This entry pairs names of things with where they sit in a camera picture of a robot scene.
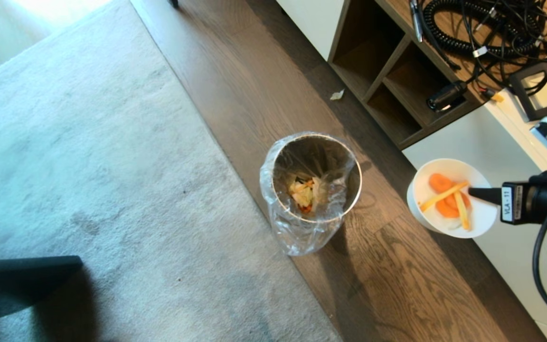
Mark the long french fry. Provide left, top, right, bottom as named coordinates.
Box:
left=419, top=181, right=469, bottom=212

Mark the thin black cable tangle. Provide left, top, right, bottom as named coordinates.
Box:
left=459, top=0, right=547, bottom=91

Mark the white counter cabinet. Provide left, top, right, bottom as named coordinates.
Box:
left=402, top=88, right=547, bottom=342

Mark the metal bin with plastic liner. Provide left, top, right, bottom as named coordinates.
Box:
left=260, top=132, right=358, bottom=257

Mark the small round carrot slice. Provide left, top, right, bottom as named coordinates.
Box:
left=428, top=173, right=454, bottom=193

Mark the round metal trash bin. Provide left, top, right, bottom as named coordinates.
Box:
left=271, top=134, right=363, bottom=225

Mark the white round dish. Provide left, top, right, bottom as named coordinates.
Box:
left=406, top=158, right=499, bottom=239

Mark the black square frame stand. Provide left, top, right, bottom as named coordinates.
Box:
left=509, top=61, right=547, bottom=121

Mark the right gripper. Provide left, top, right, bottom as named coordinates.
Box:
left=468, top=164, right=547, bottom=234

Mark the short french fry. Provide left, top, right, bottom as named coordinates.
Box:
left=453, top=191, right=472, bottom=231

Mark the food scraps pile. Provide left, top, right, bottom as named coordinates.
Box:
left=288, top=176, right=320, bottom=214

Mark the dark pen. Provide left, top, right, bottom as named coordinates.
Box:
left=409, top=0, right=424, bottom=43

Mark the large carrot slice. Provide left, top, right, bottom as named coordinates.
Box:
left=434, top=192, right=472, bottom=219

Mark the coiled black cable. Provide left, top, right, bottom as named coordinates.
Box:
left=422, top=0, right=546, bottom=56

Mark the grey rug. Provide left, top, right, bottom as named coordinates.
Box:
left=0, top=0, right=343, bottom=342

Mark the black cylindrical device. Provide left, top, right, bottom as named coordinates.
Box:
left=427, top=80, right=468, bottom=113

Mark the wooden open shelf unit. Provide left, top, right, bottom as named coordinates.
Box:
left=328, top=0, right=547, bottom=151

